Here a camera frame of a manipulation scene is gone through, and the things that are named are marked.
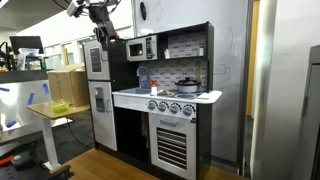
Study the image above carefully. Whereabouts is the large white whiteboard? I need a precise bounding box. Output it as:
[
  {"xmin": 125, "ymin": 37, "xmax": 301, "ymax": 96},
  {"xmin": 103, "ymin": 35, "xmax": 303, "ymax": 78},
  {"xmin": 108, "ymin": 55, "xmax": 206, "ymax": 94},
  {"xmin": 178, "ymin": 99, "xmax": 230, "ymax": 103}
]
[{"xmin": 131, "ymin": 0, "xmax": 254, "ymax": 168}]

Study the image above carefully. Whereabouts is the clear plastic container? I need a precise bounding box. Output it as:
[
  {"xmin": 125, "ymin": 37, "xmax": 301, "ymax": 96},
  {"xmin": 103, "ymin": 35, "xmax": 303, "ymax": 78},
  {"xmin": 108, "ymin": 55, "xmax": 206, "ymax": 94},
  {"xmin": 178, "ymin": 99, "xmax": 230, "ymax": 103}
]
[{"xmin": 17, "ymin": 47, "xmax": 41, "ymax": 71}]

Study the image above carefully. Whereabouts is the black white toy kitchen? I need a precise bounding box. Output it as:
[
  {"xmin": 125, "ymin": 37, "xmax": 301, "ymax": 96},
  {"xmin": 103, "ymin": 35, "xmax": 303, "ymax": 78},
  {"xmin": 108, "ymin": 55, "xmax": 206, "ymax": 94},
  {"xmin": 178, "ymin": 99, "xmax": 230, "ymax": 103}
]
[{"xmin": 83, "ymin": 21, "xmax": 223, "ymax": 180}]

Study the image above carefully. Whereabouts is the grey toy microwave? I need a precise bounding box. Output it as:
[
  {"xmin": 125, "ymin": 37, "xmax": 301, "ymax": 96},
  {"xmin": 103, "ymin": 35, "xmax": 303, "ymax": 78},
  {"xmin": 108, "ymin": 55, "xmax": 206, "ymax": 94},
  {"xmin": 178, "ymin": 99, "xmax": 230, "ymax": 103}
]
[{"xmin": 125, "ymin": 34, "xmax": 159, "ymax": 62}]

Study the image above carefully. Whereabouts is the wooden table with white leg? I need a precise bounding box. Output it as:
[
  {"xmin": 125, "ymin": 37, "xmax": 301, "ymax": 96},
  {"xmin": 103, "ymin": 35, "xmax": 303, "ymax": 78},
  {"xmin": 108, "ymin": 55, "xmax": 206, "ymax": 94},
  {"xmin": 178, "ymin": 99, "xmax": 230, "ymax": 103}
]
[{"xmin": 26, "ymin": 100, "xmax": 91, "ymax": 172}]

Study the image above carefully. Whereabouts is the grey stove knob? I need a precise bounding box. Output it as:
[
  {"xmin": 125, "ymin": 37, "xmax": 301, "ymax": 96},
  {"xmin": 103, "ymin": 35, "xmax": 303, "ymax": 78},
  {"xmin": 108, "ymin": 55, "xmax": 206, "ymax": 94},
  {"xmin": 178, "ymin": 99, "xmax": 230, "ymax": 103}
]
[
  {"xmin": 147, "ymin": 99, "xmax": 158, "ymax": 111},
  {"xmin": 182, "ymin": 104, "xmax": 196, "ymax": 117},
  {"xmin": 157, "ymin": 101, "xmax": 169, "ymax": 113},
  {"xmin": 169, "ymin": 102, "xmax": 181, "ymax": 115}
]

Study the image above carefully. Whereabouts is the black whiteboard eraser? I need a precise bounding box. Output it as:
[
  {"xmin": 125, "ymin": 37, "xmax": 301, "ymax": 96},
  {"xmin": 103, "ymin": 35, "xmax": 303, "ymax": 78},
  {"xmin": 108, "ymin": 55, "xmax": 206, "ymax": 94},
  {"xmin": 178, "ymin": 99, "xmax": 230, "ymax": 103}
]
[{"xmin": 139, "ymin": 1, "xmax": 147, "ymax": 21}]

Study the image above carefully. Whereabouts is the black base equipment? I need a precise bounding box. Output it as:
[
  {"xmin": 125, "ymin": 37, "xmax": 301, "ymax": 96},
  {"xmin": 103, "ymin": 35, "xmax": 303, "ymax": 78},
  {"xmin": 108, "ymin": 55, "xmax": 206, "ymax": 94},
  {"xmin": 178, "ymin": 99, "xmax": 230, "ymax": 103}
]
[{"xmin": 0, "ymin": 141, "xmax": 75, "ymax": 180}]

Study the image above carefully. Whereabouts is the grey pot with black lid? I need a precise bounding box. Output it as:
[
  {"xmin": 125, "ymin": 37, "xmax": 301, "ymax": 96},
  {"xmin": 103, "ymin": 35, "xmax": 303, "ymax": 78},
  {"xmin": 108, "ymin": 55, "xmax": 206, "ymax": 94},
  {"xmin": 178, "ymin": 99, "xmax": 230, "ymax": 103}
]
[{"xmin": 174, "ymin": 77, "xmax": 202, "ymax": 94}]

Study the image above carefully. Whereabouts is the grey metal cabinet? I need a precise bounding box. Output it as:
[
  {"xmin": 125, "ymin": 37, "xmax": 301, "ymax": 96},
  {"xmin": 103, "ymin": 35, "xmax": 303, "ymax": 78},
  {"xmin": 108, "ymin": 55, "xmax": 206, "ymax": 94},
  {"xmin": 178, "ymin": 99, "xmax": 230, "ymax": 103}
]
[{"xmin": 291, "ymin": 44, "xmax": 320, "ymax": 180}]

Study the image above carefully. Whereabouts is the white bottle with orange cap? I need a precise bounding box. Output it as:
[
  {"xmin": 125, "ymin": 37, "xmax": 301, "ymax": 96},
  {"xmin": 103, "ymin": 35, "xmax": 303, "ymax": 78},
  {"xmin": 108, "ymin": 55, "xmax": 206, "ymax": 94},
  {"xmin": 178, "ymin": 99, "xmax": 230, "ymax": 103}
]
[{"xmin": 150, "ymin": 79, "xmax": 158, "ymax": 97}]

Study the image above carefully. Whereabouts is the wooden spoon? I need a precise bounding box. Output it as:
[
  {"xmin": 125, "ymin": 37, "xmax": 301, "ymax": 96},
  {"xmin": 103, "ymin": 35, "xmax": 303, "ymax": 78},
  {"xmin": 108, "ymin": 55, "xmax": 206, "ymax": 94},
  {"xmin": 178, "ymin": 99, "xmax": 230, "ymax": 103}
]
[{"xmin": 195, "ymin": 60, "xmax": 203, "ymax": 84}]

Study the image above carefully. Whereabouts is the black monitor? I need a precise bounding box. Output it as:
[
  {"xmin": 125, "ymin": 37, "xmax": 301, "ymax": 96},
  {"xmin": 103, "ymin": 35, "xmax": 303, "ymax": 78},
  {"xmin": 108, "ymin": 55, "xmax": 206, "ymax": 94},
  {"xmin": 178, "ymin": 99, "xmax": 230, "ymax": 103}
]
[{"xmin": 9, "ymin": 35, "xmax": 45, "ymax": 55}]

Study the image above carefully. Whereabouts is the black floor cable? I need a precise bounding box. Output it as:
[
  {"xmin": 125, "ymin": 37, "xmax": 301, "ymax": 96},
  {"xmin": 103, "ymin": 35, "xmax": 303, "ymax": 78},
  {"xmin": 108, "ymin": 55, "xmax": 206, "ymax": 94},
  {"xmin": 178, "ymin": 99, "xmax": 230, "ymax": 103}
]
[{"xmin": 65, "ymin": 117, "xmax": 93, "ymax": 151}]

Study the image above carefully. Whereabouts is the white oven door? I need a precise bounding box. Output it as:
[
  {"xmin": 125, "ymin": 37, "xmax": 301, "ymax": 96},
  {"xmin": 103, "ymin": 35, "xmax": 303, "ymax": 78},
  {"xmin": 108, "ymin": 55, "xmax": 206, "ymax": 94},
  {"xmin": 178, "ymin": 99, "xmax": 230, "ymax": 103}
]
[{"xmin": 148, "ymin": 113, "xmax": 197, "ymax": 180}]

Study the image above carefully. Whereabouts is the small white fridge door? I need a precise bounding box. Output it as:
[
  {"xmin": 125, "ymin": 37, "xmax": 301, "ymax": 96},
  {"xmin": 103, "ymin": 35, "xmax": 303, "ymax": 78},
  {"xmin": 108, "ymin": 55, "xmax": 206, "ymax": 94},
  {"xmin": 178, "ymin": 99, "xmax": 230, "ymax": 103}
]
[{"xmin": 83, "ymin": 39, "xmax": 111, "ymax": 81}]

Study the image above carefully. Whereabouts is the orange tool handle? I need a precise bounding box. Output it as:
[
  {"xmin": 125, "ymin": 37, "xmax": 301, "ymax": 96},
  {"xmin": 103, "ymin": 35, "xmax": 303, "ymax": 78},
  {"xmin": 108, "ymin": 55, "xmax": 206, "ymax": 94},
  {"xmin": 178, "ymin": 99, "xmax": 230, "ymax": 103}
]
[{"xmin": 0, "ymin": 155, "xmax": 15, "ymax": 168}]

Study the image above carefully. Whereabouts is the tall white fridge door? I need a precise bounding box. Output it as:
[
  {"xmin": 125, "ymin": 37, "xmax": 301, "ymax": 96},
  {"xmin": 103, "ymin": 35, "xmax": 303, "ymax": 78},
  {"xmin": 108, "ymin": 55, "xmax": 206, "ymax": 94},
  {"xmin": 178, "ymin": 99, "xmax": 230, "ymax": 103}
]
[{"xmin": 87, "ymin": 80, "xmax": 118, "ymax": 152}]

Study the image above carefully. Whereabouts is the cardboard box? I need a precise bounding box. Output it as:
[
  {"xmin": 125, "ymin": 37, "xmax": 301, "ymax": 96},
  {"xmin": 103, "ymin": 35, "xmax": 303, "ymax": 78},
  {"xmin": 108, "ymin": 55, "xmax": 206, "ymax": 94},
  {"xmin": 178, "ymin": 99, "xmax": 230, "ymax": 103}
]
[{"xmin": 47, "ymin": 63, "xmax": 91, "ymax": 108}]

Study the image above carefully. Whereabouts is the green plastic bowl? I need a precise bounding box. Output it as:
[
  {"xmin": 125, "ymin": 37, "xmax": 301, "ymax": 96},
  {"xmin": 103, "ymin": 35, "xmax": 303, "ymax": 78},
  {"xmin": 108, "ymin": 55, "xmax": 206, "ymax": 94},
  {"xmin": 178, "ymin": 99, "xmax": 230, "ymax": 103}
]
[{"xmin": 50, "ymin": 102, "xmax": 71, "ymax": 114}]

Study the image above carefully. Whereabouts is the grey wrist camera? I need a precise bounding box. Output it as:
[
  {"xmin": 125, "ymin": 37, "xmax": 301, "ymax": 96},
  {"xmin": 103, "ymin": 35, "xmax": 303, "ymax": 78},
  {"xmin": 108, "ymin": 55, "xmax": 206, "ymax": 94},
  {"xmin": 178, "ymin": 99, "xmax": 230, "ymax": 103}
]
[{"xmin": 66, "ymin": 0, "xmax": 84, "ymax": 18}]

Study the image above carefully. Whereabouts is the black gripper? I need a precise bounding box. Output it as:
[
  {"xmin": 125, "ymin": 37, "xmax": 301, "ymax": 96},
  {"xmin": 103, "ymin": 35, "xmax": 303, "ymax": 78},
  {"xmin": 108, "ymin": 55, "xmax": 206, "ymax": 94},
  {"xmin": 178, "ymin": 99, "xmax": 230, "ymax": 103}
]
[{"xmin": 87, "ymin": 4, "xmax": 120, "ymax": 52}]

